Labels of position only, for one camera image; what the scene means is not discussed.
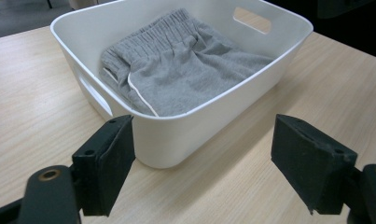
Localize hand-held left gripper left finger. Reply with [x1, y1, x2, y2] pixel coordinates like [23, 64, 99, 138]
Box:
[71, 114, 137, 217]

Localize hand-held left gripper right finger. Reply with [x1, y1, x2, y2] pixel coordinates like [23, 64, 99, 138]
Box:
[270, 113, 359, 217]

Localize white plastic bin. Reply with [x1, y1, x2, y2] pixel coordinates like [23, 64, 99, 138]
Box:
[49, 0, 314, 170]

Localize grey pants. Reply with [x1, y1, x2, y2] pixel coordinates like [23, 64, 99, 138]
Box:
[98, 7, 275, 119]

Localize black curtain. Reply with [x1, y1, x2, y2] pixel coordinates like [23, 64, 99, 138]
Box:
[264, 0, 376, 62]

